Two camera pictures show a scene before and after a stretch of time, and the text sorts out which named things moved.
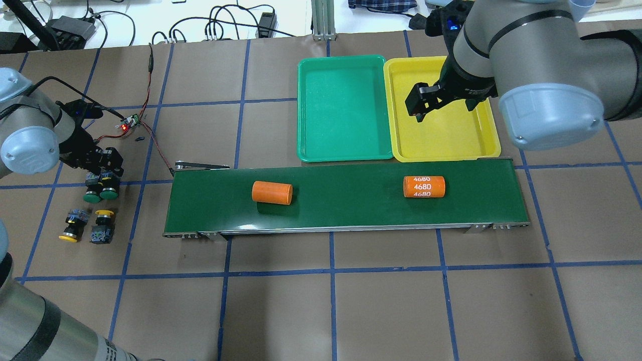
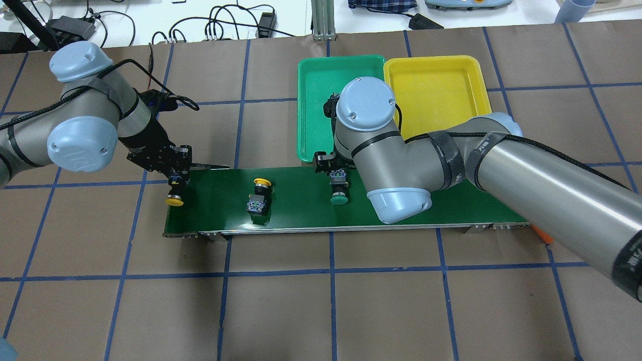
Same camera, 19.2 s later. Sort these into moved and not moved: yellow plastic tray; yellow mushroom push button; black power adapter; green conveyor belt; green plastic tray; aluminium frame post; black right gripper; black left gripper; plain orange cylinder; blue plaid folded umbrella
Moved: plain orange cylinder; black left gripper; yellow mushroom push button; black right gripper
Not moved: black power adapter; aluminium frame post; blue plaid folded umbrella; green conveyor belt; yellow plastic tray; green plastic tray
